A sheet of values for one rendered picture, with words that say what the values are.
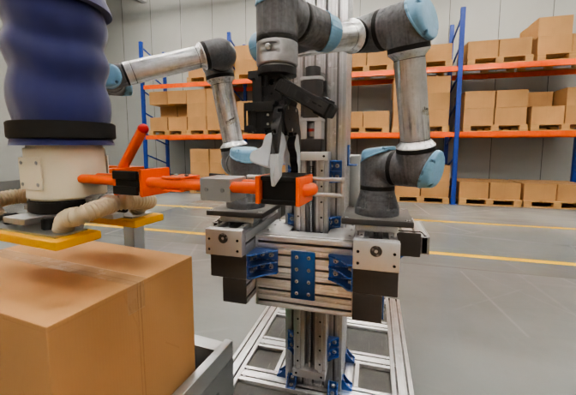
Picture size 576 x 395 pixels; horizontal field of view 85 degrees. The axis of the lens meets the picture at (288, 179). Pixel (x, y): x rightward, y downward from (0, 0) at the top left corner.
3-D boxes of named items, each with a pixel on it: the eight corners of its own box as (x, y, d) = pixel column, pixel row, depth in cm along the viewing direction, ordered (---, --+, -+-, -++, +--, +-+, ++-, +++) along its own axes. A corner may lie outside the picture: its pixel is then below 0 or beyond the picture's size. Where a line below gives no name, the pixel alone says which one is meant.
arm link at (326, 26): (307, 26, 72) (270, 11, 64) (347, 10, 64) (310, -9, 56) (306, 61, 73) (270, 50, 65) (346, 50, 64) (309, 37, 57)
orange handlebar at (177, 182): (-7, 181, 87) (-9, 168, 87) (95, 172, 115) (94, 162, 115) (312, 202, 53) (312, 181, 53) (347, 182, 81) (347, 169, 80)
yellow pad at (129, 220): (48, 218, 92) (46, 200, 91) (81, 211, 101) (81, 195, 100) (135, 229, 79) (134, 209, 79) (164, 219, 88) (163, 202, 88)
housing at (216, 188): (199, 200, 61) (198, 177, 61) (219, 195, 68) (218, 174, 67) (230, 202, 59) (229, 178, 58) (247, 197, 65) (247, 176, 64)
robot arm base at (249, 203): (236, 201, 133) (236, 178, 132) (270, 203, 129) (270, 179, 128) (219, 208, 118) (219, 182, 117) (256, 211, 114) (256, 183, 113)
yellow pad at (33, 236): (-39, 234, 74) (-41, 213, 74) (11, 224, 83) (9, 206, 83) (56, 252, 62) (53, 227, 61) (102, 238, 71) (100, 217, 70)
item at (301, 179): (255, 204, 56) (255, 176, 55) (272, 197, 62) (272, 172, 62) (299, 206, 53) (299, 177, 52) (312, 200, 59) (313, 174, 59)
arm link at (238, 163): (233, 183, 115) (232, 146, 113) (226, 179, 127) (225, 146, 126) (265, 182, 119) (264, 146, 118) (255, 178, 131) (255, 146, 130)
